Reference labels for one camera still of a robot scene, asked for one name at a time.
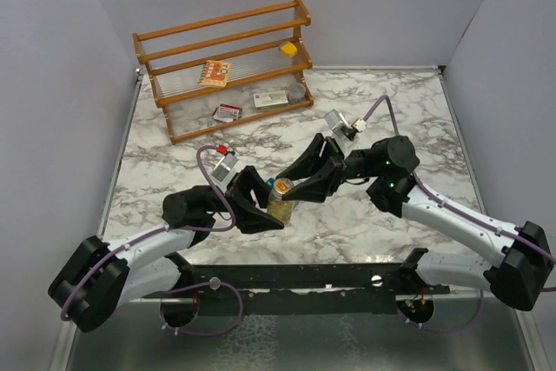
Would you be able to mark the wooden three-tier shelf rack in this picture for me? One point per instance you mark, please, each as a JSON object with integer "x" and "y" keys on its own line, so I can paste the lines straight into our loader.
{"x": 173, "y": 59}

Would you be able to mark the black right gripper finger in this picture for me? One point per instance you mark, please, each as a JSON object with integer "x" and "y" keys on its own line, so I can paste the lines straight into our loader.
{"x": 311, "y": 159}
{"x": 318, "y": 187}

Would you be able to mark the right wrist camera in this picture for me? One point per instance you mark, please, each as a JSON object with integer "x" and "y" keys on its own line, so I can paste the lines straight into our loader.
{"x": 344, "y": 133}

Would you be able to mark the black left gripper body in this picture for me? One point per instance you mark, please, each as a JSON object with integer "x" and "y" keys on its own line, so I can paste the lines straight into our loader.
{"x": 235, "y": 184}

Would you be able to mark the clear pill bottle gold lid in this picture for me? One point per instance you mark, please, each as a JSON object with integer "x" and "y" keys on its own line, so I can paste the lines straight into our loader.
{"x": 277, "y": 207}

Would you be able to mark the teal pill organizer box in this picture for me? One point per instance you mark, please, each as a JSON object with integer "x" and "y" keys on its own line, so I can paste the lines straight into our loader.
{"x": 271, "y": 183}

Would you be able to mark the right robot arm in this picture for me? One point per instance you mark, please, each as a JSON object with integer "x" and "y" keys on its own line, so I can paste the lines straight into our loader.
{"x": 511, "y": 262}

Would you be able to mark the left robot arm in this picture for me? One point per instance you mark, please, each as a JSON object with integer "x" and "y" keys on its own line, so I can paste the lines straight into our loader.
{"x": 101, "y": 276}

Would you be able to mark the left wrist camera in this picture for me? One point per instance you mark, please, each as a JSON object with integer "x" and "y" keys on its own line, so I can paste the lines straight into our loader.
{"x": 224, "y": 171}

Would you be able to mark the yellow block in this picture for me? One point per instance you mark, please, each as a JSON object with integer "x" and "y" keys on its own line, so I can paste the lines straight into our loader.
{"x": 288, "y": 49}

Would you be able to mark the orange spiral notebook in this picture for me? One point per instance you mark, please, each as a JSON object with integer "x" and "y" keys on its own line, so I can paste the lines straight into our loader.
{"x": 215, "y": 74}

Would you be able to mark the red white staples box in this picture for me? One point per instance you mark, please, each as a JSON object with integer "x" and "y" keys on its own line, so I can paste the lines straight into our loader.
{"x": 225, "y": 113}

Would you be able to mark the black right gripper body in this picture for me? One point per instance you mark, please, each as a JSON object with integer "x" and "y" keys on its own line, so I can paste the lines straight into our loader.
{"x": 356, "y": 165}

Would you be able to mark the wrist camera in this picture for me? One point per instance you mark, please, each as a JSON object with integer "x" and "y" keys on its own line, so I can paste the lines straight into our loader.
{"x": 224, "y": 171}
{"x": 344, "y": 133}

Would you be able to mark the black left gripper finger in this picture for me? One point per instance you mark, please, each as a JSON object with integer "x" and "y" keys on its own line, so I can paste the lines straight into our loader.
{"x": 253, "y": 188}
{"x": 251, "y": 220}

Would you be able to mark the green white cardboard box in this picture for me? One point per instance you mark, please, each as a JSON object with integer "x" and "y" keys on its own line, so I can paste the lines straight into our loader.
{"x": 270, "y": 100}

